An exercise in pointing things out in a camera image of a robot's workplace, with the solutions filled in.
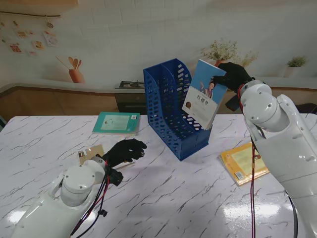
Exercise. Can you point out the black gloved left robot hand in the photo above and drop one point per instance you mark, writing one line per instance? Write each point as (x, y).
(123, 151)

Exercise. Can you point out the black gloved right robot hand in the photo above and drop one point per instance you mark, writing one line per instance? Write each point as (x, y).
(234, 75)

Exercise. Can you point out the light blue book with woman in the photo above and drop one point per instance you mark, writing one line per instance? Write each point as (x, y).
(205, 99)

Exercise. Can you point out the yellow cover book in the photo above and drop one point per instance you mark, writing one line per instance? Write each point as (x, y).
(240, 161)

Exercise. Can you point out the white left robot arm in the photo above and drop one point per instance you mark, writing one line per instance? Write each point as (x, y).
(76, 183)

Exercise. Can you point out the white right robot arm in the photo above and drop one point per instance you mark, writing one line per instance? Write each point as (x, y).
(280, 138)

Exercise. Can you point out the teal cover book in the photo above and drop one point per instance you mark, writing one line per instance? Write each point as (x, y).
(114, 122)

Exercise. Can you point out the beige and white cover book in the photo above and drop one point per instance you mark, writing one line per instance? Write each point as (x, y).
(91, 151)

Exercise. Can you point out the blue perforated plastic file holder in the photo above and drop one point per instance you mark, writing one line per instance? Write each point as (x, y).
(183, 148)

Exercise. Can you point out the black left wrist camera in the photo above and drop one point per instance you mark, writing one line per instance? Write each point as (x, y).
(116, 177)

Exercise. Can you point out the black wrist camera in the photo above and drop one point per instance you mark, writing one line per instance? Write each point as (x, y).
(116, 177)
(234, 104)

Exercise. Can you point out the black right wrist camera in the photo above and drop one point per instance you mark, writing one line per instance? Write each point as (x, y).
(234, 104)

